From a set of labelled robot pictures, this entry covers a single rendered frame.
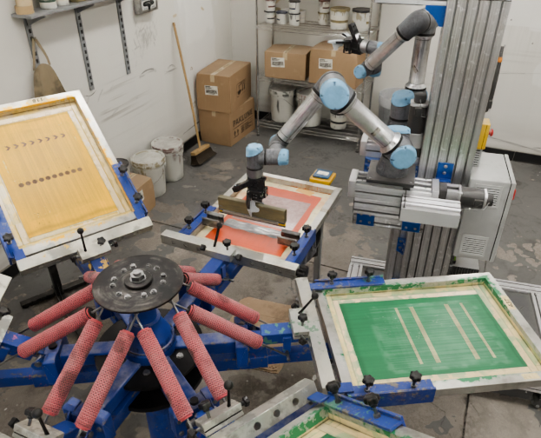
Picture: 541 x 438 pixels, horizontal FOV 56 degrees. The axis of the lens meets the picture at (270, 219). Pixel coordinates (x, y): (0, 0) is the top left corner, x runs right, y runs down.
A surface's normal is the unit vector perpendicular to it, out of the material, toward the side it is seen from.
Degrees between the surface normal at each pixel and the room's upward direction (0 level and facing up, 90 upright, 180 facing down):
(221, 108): 91
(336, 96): 85
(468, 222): 90
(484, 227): 90
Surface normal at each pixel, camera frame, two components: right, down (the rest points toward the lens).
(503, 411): 0.00, -0.84
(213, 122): -0.44, 0.47
